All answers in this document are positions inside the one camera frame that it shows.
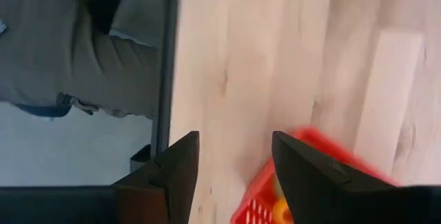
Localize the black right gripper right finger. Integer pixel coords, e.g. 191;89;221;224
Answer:
271;130;398;224

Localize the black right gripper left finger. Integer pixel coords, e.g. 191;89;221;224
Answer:
112;130;201;224

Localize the red plastic basket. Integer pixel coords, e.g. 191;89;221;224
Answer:
229;126;402;224

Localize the person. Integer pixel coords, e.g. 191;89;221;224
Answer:
0;0;168;120

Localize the black metal rig frame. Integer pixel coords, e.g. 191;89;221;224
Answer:
150;0;181;158

